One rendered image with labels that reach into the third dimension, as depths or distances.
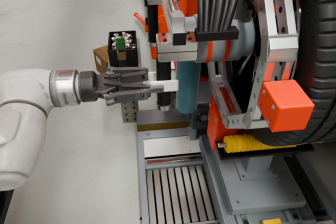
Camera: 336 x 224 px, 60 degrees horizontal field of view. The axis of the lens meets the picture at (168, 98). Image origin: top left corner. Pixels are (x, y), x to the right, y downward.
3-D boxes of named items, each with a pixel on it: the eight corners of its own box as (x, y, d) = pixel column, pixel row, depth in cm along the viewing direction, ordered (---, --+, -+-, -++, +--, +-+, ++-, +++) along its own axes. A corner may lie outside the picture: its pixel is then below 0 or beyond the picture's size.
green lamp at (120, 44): (125, 50, 126) (124, 42, 123) (116, 50, 125) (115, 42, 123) (125, 45, 129) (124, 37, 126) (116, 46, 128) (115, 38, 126)
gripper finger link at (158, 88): (142, 85, 70) (142, 93, 67) (163, 84, 70) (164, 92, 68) (142, 90, 71) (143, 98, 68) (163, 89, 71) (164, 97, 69)
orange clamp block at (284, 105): (287, 102, 68) (305, 130, 61) (254, 105, 68) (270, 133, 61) (295, 78, 64) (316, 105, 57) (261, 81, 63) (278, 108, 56)
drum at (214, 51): (251, 68, 86) (261, 24, 77) (179, 73, 84) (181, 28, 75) (237, 45, 97) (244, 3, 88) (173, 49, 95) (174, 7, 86)
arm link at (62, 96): (57, 115, 69) (82, 113, 70) (47, 84, 64) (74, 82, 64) (63, 92, 76) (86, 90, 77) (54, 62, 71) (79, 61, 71)
